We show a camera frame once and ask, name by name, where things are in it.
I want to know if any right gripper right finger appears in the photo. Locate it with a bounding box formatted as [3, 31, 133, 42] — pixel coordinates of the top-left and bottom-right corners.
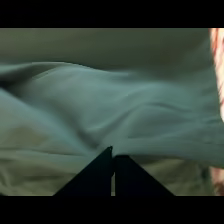
[114, 154, 176, 197]

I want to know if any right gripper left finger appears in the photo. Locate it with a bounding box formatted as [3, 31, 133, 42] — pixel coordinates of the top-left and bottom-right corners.
[53, 145, 114, 197]

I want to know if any grey-green garment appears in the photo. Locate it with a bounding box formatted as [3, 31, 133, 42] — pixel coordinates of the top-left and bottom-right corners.
[0, 27, 224, 197]

